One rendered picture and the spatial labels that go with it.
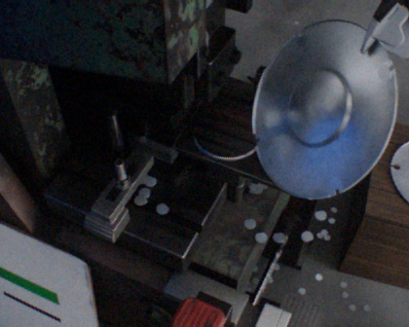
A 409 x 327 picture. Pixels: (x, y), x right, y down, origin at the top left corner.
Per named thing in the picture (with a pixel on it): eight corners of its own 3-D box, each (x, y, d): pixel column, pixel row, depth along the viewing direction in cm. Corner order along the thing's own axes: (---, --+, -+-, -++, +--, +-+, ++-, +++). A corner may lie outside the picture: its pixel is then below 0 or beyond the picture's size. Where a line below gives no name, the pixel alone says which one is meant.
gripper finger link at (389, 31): (374, 64, 66) (421, 18, 63) (349, 40, 70) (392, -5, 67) (382, 72, 69) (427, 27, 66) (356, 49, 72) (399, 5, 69)
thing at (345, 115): (422, 162, 63) (419, 161, 62) (270, 220, 84) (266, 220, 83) (367, -13, 73) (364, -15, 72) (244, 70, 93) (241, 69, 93)
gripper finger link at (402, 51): (384, 75, 69) (427, 28, 66) (359, 51, 73) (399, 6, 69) (391, 81, 72) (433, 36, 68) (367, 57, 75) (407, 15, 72)
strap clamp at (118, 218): (161, 173, 94) (156, 137, 86) (113, 243, 85) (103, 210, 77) (133, 163, 96) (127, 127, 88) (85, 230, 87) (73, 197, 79)
